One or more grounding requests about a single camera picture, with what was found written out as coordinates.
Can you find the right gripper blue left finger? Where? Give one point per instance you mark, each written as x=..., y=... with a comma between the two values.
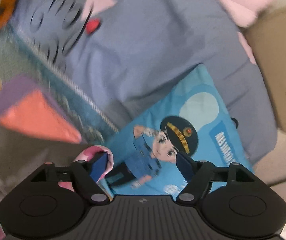
x=84, y=177

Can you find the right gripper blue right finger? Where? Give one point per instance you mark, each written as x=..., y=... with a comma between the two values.
x=198, y=175

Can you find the grey sweatshirt with print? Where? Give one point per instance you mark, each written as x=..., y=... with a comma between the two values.
x=40, y=202

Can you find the blue cartoon police pillow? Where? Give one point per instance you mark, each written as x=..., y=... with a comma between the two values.
x=192, y=120

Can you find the folded pink towel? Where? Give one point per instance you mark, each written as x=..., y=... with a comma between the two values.
x=33, y=116

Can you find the folded purple garment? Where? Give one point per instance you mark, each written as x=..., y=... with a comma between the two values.
x=18, y=87

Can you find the grey-blue duvet with lettering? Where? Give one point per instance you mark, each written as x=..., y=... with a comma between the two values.
x=127, y=54

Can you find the blue floral quilt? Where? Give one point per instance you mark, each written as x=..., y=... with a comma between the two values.
x=19, y=58

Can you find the beige headrest cushion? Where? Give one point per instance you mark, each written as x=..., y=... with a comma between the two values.
x=267, y=39

